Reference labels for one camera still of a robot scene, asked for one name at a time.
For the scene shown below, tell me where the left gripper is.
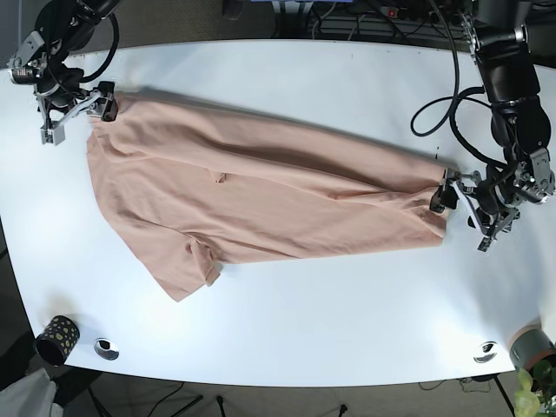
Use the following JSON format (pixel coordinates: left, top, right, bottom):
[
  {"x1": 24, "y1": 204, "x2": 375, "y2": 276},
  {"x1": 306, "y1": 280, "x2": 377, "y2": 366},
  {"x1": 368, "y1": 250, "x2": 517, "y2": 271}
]
[{"x1": 429, "y1": 169, "x2": 520, "y2": 252}]

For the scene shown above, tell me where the grey plant pot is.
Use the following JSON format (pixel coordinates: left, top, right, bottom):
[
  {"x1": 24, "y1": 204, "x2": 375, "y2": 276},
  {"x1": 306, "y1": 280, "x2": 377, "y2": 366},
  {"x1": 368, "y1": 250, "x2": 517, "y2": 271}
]
[{"x1": 508, "y1": 325, "x2": 555, "y2": 371}]

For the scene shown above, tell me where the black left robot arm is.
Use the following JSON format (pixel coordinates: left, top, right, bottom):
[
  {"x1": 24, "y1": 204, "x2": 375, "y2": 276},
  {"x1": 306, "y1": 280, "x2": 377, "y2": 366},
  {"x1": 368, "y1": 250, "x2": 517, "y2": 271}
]
[{"x1": 430, "y1": 1, "x2": 555, "y2": 252}]

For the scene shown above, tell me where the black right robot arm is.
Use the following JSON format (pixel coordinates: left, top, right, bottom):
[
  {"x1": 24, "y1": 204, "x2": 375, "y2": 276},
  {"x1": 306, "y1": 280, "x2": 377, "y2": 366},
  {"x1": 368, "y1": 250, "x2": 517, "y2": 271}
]
[{"x1": 8, "y1": 1, "x2": 120, "y2": 145}]

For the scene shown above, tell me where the silver table grommet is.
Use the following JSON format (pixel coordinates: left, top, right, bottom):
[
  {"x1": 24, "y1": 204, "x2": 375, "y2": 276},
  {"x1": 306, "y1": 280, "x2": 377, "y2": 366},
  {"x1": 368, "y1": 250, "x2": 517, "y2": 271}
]
[
  {"x1": 473, "y1": 341, "x2": 500, "y2": 364},
  {"x1": 94, "y1": 338, "x2": 120, "y2": 361}
]

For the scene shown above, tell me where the salmon pink T-shirt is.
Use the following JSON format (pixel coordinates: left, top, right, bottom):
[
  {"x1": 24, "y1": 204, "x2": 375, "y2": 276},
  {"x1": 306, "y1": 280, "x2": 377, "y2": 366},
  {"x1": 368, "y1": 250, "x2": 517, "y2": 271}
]
[{"x1": 87, "y1": 96, "x2": 447, "y2": 301}]

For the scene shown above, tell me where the black dotted cup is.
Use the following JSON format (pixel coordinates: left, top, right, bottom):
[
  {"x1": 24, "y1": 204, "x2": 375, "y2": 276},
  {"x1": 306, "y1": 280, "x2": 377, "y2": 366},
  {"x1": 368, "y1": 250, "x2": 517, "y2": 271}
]
[{"x1": 34, "y1": 315, "x2": 80, "y2": 367}]

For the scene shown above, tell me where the left silver table grommet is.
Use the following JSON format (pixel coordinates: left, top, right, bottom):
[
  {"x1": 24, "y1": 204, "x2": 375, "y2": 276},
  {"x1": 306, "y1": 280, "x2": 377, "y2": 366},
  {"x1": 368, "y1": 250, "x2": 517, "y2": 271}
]
[{"x1": 94, "y1": 338, "x2": 120, "y2": 361}]

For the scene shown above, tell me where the green potted plant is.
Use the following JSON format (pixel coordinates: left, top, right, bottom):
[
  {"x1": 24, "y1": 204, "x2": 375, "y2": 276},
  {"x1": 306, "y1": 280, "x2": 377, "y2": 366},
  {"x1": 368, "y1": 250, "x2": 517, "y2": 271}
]
[{"x1": 514, "y1": 359, "x2": 555, "y2": 417}]

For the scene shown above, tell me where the right silver table grommet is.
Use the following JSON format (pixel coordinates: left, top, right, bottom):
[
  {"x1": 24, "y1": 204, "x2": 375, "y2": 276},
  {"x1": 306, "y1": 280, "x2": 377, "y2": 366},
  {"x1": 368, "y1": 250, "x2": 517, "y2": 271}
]
[{"x1": 473, "y1": 341, "x2": 500, "y2": 364}]

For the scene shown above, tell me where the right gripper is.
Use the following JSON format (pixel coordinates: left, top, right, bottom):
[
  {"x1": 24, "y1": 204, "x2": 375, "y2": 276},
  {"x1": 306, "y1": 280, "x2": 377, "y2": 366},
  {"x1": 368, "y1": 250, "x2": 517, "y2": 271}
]
[{"x1": 36, "y1": 81, "x2": 118, "y2": 146}]

